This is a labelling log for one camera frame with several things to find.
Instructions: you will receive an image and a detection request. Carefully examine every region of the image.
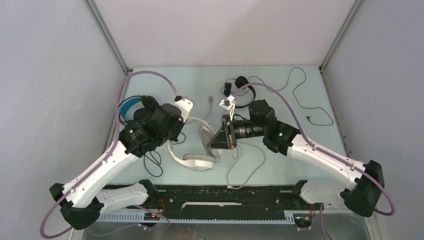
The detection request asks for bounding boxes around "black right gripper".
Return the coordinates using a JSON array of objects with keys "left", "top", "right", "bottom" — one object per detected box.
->
[{"left": 206, "top": 114, "right": 266, "bottom": 150}]

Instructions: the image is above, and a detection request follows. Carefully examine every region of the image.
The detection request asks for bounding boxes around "white gaming headset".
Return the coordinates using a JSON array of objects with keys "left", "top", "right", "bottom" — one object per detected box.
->
[{"left": 166, "top": 117, "right": 222, "bottom": 172}]

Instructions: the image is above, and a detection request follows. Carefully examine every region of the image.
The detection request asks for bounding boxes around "grey USB headset cable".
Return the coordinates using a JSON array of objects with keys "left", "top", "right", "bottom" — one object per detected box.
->
[{"left": 202, "top": 96, "right": 267, "bottom": 190}]

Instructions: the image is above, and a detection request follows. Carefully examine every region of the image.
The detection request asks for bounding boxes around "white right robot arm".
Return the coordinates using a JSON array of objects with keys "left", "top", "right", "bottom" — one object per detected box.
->
[{"left": 207, "top": 95, "right": 385, "bottom": 218}]

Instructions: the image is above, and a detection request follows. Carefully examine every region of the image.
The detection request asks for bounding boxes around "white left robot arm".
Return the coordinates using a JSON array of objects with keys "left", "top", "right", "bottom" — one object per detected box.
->
[{"left": 49, "top": 99, "right": 194, "bottom": 230}]

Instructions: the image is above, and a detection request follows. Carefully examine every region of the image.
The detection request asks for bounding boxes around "small black on-ear headphones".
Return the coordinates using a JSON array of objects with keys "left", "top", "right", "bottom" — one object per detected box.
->
[{"left": 220, "top": 76, "right": 257, "bottom": 109}]

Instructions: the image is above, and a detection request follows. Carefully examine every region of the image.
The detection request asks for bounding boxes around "black and blue headset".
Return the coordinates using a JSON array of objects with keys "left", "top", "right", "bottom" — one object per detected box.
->
[{"left": 118, "top": 95, "right": 160, "bottom": 126}]

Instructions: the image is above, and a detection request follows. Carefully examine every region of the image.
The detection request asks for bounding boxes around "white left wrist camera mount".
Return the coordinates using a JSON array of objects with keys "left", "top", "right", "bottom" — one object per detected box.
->
[{"left": 174, "top": 95, "right": 194, "bottom": 123}]

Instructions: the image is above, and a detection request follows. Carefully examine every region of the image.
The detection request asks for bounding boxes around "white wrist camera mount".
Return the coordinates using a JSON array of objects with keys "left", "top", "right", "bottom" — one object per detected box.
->
[
  {"left": 219, "top": 95, "right": 236, "bottom": 121},
  {"left": 174, "top": 95, "right": 194, "bottom": 123}
]

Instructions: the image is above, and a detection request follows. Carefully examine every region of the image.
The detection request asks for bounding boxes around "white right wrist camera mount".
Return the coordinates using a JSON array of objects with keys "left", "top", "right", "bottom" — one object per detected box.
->
[{"left": 219, "top": 95, "right": 236, "bottom": 121}]

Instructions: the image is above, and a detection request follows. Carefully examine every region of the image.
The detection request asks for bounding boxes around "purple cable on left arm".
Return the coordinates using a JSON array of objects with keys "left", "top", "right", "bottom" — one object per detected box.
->
[{"left": 39, "top": 70, "right": 181, "bottom": 239}]

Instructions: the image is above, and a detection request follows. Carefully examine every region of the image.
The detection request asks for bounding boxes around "thin black headphone cable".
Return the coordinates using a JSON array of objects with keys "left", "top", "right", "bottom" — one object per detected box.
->
[{"left": 248, "top": 67, "right": 335, "bottom": 127}]

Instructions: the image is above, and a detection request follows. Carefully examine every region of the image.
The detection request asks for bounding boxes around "white slotted cable duct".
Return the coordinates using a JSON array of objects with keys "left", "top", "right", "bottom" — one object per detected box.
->
[{"left": 96, "top": 211, "right": 313, "bottom": 225}]

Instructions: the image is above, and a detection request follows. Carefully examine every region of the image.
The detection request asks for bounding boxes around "aluminium frame post left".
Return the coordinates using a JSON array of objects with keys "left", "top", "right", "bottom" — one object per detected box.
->
[{"left": 83, "top": 0, "right": 130, "bottom": 75}]

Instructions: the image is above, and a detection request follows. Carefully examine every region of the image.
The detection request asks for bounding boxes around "aluminium frame post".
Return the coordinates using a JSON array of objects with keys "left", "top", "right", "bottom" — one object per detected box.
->
[
  {"left": 83, "top": 0, "right": 130, "bottom": 75},
  {"left": 319, "top": 0, "right": 365, "bottom": 74}
]

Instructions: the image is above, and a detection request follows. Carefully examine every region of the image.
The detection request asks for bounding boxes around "aluminium frame post right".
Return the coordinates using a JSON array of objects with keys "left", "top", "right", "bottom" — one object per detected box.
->
[{"left": 319, "top": 0, "right": 365, "bottom": 74}]

